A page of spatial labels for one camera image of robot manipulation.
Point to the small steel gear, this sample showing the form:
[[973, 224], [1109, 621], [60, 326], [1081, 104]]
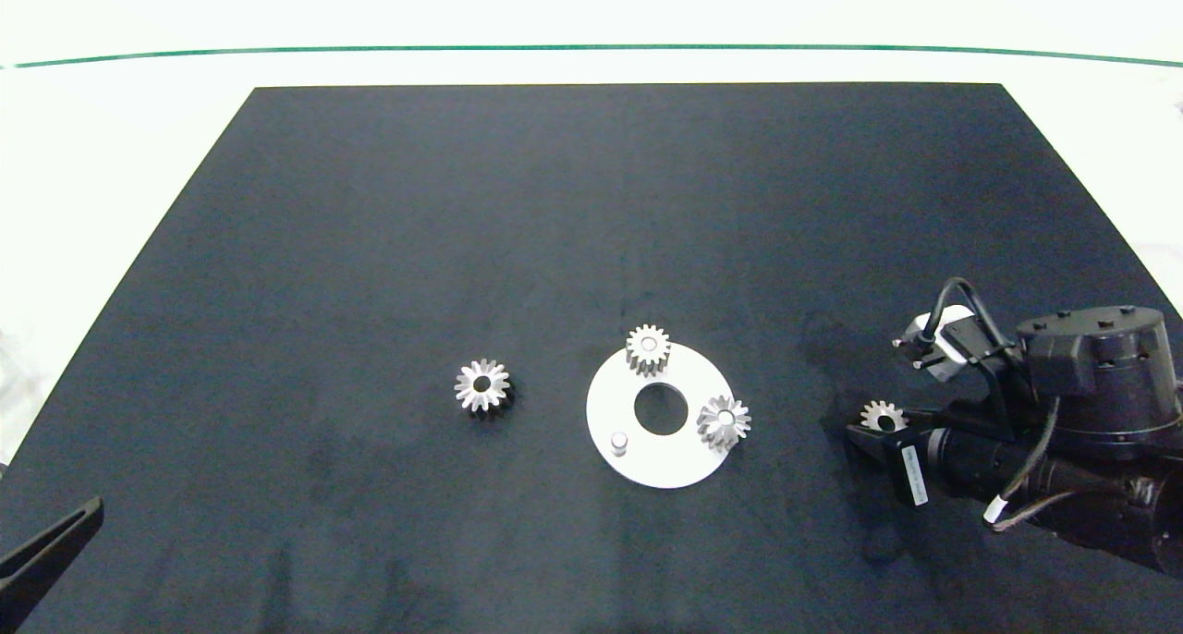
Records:
[[872, 415], [637, 344], [737, 420]]

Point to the larger steel gear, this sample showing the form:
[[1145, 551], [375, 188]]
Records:
[[468, 385]]

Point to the round white plate with pins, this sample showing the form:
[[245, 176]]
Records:
[[679, 459]]

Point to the dark rectangular mat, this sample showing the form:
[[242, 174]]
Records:
[[370, 292]]

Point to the boxy wrist camera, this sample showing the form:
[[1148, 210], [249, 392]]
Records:
[[947, 336]]

